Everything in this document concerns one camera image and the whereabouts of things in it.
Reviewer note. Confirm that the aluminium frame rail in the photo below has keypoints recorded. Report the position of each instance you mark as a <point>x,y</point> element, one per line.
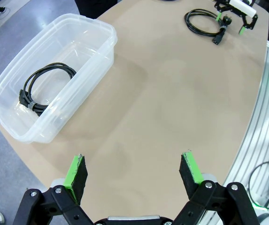
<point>261,117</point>

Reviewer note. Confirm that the person in black t-shirt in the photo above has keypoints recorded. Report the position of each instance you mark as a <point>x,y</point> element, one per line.
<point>94,7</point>

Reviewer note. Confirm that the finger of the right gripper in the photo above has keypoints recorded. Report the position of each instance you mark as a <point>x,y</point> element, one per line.
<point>222,7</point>
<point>251,21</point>

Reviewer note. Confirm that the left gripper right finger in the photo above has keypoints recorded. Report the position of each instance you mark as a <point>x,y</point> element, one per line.
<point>209,206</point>

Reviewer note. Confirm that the clear plastic storage box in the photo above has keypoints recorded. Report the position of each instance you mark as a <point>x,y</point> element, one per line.
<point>101,58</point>

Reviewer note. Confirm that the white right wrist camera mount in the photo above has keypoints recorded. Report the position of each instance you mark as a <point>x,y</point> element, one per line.
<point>242,8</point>

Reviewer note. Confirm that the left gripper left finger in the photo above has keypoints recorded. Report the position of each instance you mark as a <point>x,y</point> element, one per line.
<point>61,206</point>

